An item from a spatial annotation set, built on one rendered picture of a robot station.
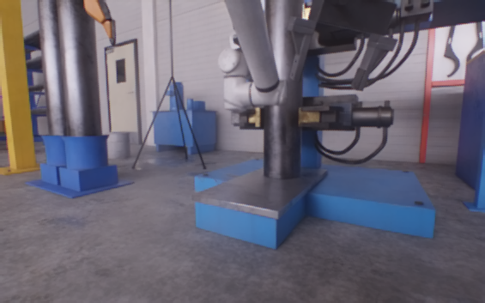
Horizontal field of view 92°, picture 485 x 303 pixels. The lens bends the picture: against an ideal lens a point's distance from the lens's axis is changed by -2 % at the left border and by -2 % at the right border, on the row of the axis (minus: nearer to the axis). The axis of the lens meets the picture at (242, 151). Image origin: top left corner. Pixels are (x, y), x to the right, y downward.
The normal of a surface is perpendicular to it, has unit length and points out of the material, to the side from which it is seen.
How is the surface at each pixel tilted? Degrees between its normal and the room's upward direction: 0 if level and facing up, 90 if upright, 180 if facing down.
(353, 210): 90
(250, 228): 90
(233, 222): 90
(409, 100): 90
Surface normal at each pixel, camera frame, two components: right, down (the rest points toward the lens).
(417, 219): -0.50, 0.11
